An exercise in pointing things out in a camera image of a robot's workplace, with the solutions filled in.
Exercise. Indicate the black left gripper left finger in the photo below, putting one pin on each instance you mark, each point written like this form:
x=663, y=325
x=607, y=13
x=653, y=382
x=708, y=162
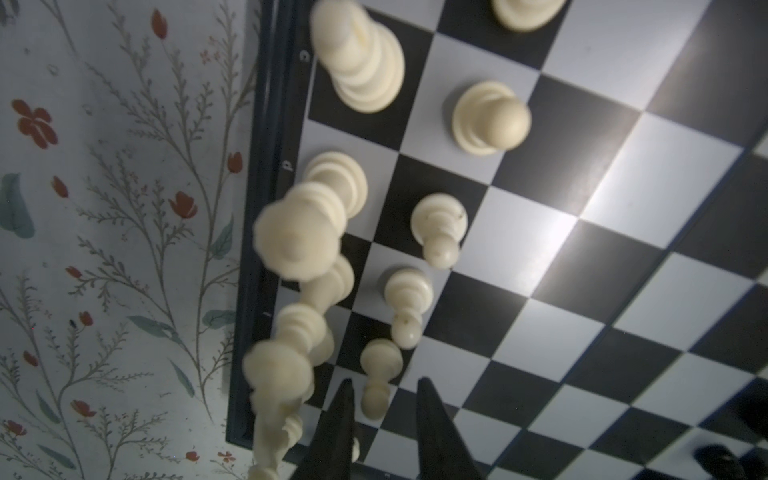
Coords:
x=330, y=453

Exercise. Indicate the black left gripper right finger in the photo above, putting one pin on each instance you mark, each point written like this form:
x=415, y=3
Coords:
x=442, y=452

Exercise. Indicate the white chess piece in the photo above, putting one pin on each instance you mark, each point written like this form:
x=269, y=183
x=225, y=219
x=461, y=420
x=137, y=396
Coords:
x=409, y=293
x=381, y=361
x=439, y=222

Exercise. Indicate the black white chess board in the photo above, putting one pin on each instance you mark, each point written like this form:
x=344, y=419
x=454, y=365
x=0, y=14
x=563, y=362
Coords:
x=607, y=315

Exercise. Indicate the white pawn on board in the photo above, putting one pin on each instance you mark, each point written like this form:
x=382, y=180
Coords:
x=489, y=118

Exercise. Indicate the white rook on board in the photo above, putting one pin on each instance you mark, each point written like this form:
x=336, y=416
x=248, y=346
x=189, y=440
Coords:
x=363, y=57

